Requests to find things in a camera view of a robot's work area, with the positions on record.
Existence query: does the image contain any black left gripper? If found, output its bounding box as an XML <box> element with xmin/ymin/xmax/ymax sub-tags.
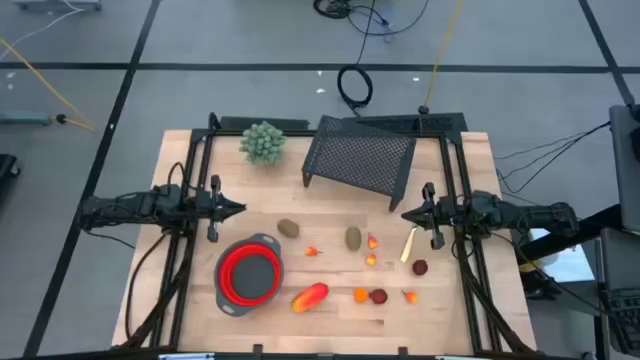
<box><xmin>195</xmin><ymin>174</ymin><xmax>247</xmax><ymax>243</ymax></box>

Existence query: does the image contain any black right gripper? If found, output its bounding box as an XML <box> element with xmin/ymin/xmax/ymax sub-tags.
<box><xmin>401</xmin><ymin>182</ymin><xmax>457</xmax><ymax>251</ymax></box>

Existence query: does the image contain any knife with cream handle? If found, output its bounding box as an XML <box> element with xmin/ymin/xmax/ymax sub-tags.
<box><xmin>399</xmin><ymin>225</ymin><xmax>419</xmax><ymax>265</ymax></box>

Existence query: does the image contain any brown kiwi fruit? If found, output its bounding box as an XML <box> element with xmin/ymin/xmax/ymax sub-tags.
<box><xmin>344</xmin><ymin>226</ymin><xmax>363</xmax><ymax>253</ymax></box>
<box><xmin>276</xmin><ymin>218</ymin><xmax>301</xmax><ymax>240</ymax></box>

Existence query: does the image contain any red collapsible bowl grey rim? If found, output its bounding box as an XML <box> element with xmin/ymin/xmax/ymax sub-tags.
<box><xmin>213</xmin><ymin>232</ymin><xmax>285</xmax><ymax>318</ymax></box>

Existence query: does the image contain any red yellow mango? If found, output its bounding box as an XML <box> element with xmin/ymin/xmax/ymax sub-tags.
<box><xmin>290</xmin><ymin>282</ymin><xmax>330</xmax><ymax>314</ymax></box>

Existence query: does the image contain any green artificial succulent plant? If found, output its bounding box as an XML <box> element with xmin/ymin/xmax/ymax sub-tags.
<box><xmin>238</xmin><ymin>120</ymin><xmax>288</xmax><ymax>166</ymax></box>

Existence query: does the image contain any black perforated metal shelf riser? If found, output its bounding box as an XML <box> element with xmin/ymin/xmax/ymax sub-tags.
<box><xmin>301</xmin><ymin>114</ymin><xmax>418</xmax><ymax>213</ymax></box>

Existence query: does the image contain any black flat bar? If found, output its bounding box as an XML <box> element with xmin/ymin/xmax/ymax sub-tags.
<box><xmin>218</xmin><ymin>115</ymin><xmax>311</xmax><ymax>132</ymax></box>

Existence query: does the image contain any black perforated panel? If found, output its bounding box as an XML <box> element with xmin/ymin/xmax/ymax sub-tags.
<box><xmin>344</xmin><ymin>112</ymin><xmax>469</xmax><ymax>146</ymax></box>

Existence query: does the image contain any black desk foot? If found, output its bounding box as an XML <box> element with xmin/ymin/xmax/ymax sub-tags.
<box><xmin>519</xmin><ymin>269</ymin><xmax>562</xmax><ymax>301</ymax></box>

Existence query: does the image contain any black desk beam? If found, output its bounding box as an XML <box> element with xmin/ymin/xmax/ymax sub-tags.
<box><xmin>514</xmin><ymin>203</ymin><xmax>640</xmax><ymax>261</ymax></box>

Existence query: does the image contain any teal grey floor bar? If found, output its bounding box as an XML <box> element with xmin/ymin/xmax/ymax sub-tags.
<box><xmin>0</xmin><ymin>111</ymin><xmax>53</xmax><ymax>126</ymax></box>

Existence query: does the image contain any black keyboard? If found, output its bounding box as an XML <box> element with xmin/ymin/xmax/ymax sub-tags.
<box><xmin>599</xmin><ymin>287</ymin><xmax>640</xmax><ymax>357</ymax></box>

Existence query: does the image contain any grey floor stand base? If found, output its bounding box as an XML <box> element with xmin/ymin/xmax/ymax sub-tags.
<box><xmin>13</xmin><ymin>0</ymin><xmax>103</xmax><ymax>12</ymax></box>

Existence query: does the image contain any black aluminium table frame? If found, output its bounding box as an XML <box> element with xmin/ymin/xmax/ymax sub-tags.
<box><xmin>119</xmin><ymin>112</ymin><xmax>539</xmax><ymax>357</ymax></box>

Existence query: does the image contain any coiled black floor cable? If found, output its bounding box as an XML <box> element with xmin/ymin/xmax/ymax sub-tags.
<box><xmin>336</xmin><ymin>0</ymin><xmax>377</xmax><ymax>117</ymax></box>

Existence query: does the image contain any yellow hanging cable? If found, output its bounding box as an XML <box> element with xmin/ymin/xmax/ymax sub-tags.
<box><xmin>418</xmin><ymin>0</ymin><xmax>465</xmax><ymax>115</ymax></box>

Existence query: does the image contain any yellow cable with black plug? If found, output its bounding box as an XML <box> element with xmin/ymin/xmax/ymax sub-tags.
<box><xmin>0</xmin><ymin>37</ymin><xmax>97</xmax><ymax>132</ymax></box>

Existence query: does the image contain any black cable tangle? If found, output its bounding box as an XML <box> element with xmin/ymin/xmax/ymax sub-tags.
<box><xmin>313</xmin><ymin>0</ymin><xmax>431</xmax><ymax>37</ymax></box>

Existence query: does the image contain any white floor cable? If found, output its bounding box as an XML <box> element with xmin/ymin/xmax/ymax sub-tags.
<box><xmin>0</xmin><ymin>0</ymin><xmax>86</xmax><ymax>49</ymax></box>

